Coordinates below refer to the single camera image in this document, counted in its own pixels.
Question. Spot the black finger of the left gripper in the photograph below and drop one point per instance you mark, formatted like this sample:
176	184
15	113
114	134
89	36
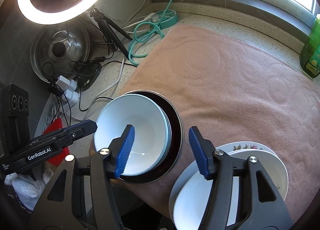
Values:
73	133

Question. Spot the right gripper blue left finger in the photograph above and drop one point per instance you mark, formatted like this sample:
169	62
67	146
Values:
62	203

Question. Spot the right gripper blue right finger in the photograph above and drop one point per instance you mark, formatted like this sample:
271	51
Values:
260	205

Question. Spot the large stainless steel bowl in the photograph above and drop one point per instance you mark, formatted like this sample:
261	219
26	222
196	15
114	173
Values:
172	155

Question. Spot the light blue ceramic bowl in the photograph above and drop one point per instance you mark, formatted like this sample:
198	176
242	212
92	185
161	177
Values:
149	132

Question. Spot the large floral rim plate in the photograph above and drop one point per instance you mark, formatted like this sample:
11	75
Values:
192	168

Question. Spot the white gloved left hand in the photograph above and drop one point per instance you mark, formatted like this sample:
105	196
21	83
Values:
27	189

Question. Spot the red box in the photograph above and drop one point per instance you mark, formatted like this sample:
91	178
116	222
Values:
57	142

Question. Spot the white power adapters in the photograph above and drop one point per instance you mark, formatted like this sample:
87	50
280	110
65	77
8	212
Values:
70	96

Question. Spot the black charger box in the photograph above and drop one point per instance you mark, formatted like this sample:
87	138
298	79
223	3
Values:
87	73

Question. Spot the steel pot lid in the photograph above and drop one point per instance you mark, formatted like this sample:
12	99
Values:
57	48

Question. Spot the pink towel mat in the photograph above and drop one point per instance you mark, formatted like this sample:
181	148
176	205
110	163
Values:
234	92

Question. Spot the black tripod stand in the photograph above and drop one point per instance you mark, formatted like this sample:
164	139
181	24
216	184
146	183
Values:
107	26

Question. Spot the green dish soap bottle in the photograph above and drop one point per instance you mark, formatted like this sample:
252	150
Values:
309	56

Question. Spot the teal cable reel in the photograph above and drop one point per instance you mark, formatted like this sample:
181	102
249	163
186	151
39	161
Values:
167	18

